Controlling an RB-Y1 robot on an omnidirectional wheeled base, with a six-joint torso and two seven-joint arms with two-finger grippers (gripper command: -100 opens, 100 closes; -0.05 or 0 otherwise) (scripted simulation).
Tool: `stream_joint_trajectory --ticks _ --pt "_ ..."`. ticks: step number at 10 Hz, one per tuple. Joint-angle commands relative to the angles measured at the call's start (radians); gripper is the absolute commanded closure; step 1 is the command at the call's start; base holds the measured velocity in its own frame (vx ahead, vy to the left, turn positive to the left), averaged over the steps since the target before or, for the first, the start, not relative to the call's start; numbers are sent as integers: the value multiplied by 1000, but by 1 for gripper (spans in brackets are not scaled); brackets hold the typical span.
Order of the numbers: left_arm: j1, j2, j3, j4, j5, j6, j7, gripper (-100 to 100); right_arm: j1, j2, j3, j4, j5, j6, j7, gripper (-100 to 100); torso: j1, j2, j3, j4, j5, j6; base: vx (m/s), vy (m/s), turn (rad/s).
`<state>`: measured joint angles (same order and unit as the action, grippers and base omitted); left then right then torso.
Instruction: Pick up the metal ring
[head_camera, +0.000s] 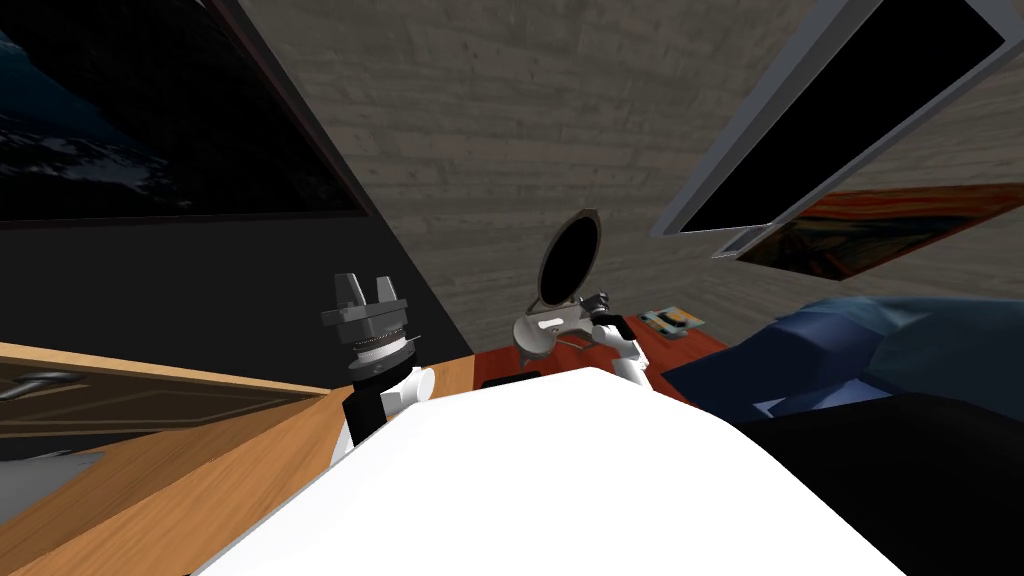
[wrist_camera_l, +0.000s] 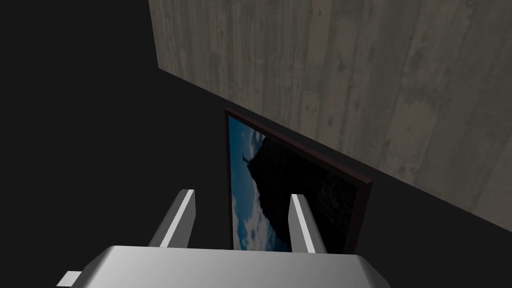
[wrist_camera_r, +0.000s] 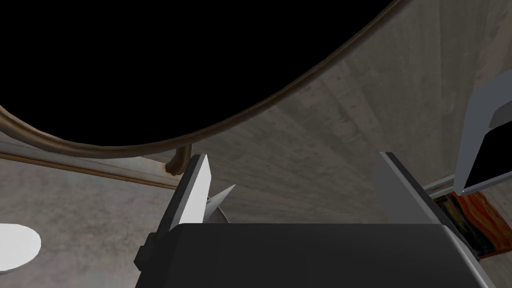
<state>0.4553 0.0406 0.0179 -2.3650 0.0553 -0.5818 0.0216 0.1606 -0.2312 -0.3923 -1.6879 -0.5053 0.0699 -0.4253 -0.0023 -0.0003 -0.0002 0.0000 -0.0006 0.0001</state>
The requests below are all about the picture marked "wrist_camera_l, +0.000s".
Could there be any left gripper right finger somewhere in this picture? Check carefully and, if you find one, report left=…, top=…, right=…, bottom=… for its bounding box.
left=287, top=193, right=328, bottom=255

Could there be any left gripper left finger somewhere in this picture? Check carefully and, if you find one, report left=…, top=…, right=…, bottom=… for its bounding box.
left=147, top=189, right=197, bottom=249

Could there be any dark framed mountain picture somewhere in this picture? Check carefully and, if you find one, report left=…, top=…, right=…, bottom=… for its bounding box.
left=224, top=108, right=374, bottom=255

